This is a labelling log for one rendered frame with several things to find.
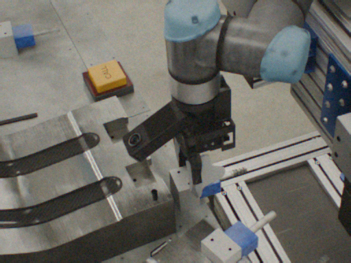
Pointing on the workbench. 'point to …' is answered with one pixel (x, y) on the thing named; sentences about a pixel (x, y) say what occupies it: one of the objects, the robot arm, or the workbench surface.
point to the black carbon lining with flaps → (14, 218)
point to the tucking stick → (18, 118)
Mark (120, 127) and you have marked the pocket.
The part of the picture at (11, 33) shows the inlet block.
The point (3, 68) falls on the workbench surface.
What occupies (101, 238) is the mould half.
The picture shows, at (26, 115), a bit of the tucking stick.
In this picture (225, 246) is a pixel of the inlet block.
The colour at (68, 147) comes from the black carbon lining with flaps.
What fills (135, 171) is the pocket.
